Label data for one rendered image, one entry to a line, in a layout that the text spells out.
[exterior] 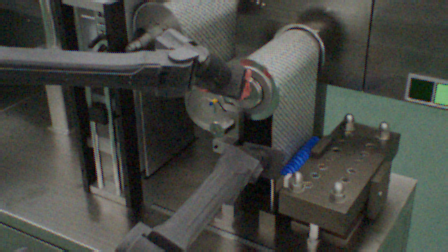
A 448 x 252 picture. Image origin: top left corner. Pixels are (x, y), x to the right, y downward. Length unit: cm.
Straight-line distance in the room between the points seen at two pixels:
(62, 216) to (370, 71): 86
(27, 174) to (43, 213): 20
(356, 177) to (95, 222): 65
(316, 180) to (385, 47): 37
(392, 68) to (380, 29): 10
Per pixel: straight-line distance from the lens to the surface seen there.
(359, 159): 154
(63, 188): 169
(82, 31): 143
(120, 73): 107
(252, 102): 133
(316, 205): 137
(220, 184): 107
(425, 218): 313
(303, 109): 151
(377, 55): 157
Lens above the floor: 184
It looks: 29 degrees down
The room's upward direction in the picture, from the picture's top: 1 degrees counter-clockwise
